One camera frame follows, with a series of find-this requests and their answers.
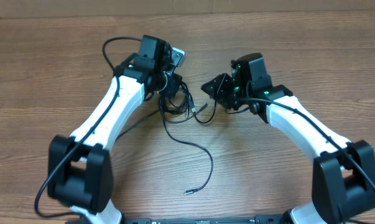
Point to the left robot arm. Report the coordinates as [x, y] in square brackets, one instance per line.
[80, 175]

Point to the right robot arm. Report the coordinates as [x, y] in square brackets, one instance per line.
[343, 172]

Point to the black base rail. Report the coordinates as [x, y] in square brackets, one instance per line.
[202, 221]

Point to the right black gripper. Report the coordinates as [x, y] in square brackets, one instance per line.
[226, 90]

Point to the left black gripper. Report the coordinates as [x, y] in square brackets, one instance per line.
[173, 83]

